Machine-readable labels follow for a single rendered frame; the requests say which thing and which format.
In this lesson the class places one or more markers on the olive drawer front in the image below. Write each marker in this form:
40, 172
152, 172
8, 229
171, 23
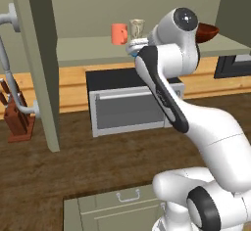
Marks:
114, 212

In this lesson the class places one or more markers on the orange mug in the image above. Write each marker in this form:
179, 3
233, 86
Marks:
117, 34

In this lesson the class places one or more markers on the clear drinking glass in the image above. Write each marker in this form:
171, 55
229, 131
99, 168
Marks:
136, 29

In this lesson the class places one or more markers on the toaster oven door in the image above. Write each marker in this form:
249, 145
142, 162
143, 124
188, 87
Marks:
124, 114

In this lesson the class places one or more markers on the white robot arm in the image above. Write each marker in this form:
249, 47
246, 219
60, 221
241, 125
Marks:
212, 137

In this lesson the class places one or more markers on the brown knife block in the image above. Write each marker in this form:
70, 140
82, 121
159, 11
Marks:
20, 124

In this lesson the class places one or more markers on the red-brown bowl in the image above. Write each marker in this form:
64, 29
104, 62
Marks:
207, 31

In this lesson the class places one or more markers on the olive open cabinet door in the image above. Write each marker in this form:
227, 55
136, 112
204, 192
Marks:
36, 62

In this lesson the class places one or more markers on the olive wall cabinet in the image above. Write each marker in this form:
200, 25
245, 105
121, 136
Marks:
91, 49

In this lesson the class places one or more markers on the black appliance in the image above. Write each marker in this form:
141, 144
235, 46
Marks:
232, 67

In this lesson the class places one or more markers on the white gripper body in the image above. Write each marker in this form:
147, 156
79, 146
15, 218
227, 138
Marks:
139, 44

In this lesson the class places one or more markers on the silver toaster oven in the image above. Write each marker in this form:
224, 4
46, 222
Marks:
114, 78

